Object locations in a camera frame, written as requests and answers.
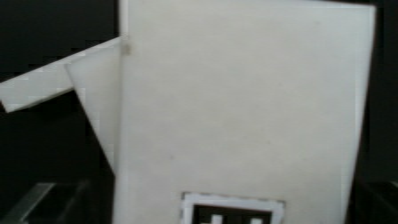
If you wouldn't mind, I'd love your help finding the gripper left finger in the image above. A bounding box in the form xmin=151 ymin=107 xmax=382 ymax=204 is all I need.
xmin=0 ymin=181 xmax=89 ymax=224

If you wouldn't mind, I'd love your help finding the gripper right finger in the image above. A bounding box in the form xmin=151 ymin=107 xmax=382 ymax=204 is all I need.
xmin=353 ymin=182 xmax=398 ymax=224

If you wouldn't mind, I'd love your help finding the white cabinet body box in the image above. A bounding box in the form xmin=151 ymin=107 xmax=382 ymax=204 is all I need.
xmin=65 ymin=38 xmax=121 ymax=168

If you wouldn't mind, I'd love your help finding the white cabinet top block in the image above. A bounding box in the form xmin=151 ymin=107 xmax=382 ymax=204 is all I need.
xmin=113 ymin=0 xmax=376 ymax=224

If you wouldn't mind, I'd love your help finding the white right fence rail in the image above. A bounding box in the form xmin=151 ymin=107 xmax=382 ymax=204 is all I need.
xmin=0 ymin=38 xmax=121 ymax=112

